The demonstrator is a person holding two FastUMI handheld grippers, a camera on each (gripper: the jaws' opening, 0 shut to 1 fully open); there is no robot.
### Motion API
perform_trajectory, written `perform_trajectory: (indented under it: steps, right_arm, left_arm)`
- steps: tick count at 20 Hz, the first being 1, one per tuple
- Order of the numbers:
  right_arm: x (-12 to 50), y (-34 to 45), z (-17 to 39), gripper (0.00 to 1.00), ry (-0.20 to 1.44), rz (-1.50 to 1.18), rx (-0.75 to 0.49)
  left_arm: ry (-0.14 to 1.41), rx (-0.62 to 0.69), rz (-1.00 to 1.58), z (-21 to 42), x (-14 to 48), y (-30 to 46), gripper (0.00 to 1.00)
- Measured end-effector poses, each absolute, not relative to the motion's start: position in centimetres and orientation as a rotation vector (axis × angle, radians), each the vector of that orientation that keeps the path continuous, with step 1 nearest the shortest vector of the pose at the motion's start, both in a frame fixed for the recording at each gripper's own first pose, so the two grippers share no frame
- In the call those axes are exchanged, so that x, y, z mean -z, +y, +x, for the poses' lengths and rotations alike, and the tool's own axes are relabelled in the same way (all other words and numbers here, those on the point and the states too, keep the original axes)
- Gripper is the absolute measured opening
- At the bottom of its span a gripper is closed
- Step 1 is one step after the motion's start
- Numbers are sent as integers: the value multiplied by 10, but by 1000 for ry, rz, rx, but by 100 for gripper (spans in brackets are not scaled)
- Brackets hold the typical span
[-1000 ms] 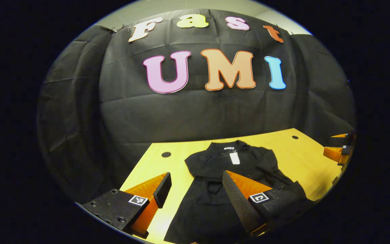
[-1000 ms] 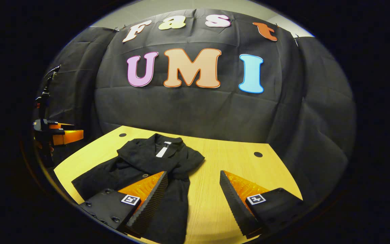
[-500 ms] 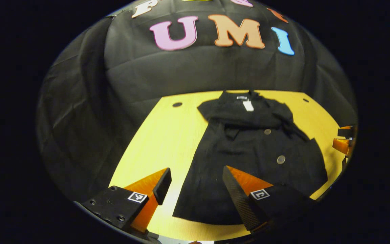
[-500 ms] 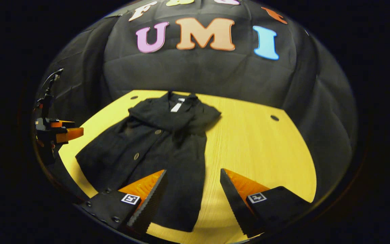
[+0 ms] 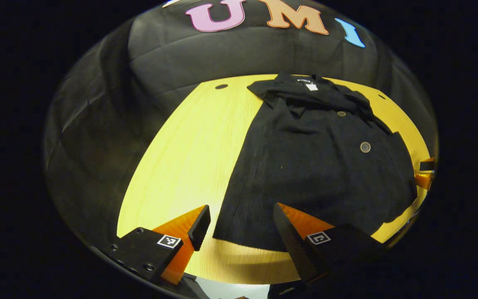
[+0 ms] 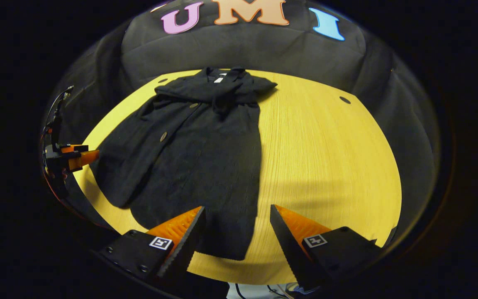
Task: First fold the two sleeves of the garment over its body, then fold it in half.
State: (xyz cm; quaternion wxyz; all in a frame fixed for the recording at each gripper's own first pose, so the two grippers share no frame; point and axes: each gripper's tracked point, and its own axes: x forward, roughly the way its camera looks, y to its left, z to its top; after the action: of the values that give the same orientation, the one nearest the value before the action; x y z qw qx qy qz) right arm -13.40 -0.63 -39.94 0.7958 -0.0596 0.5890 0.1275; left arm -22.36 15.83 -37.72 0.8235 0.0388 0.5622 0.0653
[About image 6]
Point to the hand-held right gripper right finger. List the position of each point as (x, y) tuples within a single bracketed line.
[(288, 245)]

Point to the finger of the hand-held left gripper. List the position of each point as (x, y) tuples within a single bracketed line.
[(77, 148), (85, 160)]

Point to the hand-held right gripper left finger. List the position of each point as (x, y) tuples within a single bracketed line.
[(185, 245)]

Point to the black backdrop cloth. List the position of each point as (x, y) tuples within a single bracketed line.
[(264, 45)]

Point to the black button shirt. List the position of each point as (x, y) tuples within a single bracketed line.
[(206, 166)]

